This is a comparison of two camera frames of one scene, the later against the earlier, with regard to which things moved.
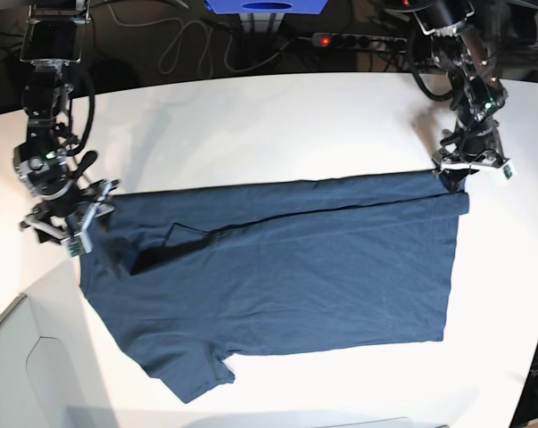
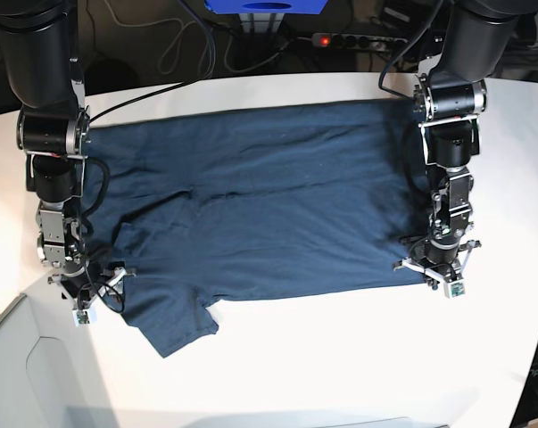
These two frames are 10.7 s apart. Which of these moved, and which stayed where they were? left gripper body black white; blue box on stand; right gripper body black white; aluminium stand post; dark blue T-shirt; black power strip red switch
Moved: right gripper body black white; left gripper body black white; dark blue T-shirt
Stayed: black power strip red switch; aluminium stand post; blue box on stand
